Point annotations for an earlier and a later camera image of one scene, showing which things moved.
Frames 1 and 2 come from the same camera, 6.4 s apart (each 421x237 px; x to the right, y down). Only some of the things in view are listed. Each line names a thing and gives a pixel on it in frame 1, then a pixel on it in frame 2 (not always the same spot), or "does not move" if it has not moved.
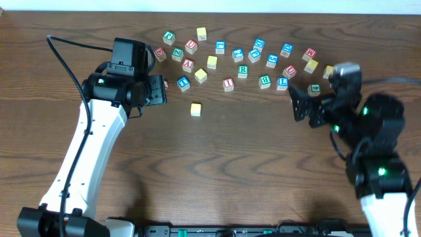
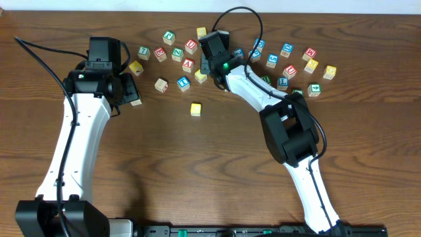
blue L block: [282, 83] does not move
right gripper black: [316, 110] → [204, 64]
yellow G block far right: [329, 70] does not move
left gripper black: [158, 89] → [130, 91]
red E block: [160, 54] does not move
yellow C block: [195, 109] does not move
